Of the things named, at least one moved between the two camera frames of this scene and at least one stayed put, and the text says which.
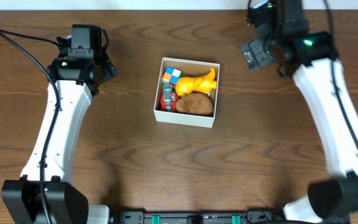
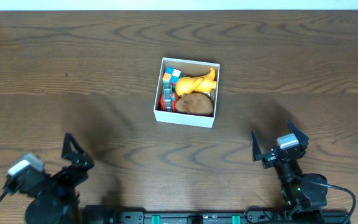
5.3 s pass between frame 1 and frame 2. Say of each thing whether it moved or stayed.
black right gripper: moved
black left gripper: moved
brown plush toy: stayed
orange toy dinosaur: stayed
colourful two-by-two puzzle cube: stayed
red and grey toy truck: stayed
